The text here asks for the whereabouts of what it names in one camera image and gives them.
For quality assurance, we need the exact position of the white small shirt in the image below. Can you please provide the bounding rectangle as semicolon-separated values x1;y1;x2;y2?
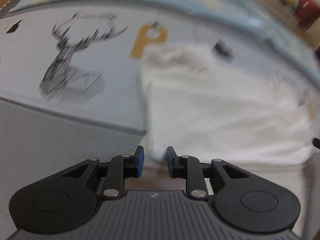
137;42;318;240

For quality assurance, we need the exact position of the grey printed bed sheet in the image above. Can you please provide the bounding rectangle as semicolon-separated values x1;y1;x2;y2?
1;2;319;239

